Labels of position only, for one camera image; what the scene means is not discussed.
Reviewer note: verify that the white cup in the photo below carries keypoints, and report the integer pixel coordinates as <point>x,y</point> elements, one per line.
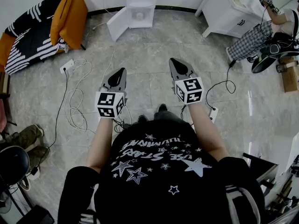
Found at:
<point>139,16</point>

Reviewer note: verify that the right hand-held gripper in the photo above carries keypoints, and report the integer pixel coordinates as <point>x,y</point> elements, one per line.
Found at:
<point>190,90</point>

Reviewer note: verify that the black round stool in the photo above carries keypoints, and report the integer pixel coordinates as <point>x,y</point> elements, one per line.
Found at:
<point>12,164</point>

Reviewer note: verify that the orange cushion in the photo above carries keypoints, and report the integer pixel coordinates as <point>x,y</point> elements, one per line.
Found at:
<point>74,22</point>
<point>59,15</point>

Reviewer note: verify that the person's right forearm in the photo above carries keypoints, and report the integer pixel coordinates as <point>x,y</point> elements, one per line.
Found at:
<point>203,129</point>

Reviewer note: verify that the black metal frame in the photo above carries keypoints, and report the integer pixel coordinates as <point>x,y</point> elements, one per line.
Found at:
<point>261,167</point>

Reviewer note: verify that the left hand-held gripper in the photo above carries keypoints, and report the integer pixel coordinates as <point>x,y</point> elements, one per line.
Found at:
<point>107,104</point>

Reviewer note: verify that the orange sofa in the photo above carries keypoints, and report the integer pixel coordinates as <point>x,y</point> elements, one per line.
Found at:
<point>5,48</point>

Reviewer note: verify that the person's black shoe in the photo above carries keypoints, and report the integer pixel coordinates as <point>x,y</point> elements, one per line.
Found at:
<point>142,118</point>
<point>162,107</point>

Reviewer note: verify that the person's left black shoe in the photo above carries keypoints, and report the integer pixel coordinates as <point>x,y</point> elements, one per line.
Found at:
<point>142,118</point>

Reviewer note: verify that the person's black star-print shirt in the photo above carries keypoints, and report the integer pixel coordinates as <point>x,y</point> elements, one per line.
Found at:
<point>151,195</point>

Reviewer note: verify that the person's black trousers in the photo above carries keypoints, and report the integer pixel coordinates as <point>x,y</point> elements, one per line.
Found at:
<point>167,115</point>

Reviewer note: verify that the black white striped blanket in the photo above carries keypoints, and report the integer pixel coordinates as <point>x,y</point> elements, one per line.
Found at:
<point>30,43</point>

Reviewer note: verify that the white power strip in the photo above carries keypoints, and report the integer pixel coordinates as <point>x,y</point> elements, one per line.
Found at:
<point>67,65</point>
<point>213,114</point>

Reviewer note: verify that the black backpack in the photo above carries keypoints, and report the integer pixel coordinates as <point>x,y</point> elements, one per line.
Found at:
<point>278,48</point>

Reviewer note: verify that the cardboard box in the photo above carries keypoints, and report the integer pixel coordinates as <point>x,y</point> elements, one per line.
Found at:
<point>290,76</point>

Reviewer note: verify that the person's right black shoe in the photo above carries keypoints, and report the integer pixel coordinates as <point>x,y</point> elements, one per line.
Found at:
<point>162,107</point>

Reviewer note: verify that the white water dispenser cabinet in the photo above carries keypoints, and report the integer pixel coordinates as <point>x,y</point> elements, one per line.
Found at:
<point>119,24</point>

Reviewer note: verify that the person's left forearm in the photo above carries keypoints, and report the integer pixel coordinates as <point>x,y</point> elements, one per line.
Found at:
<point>100,143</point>

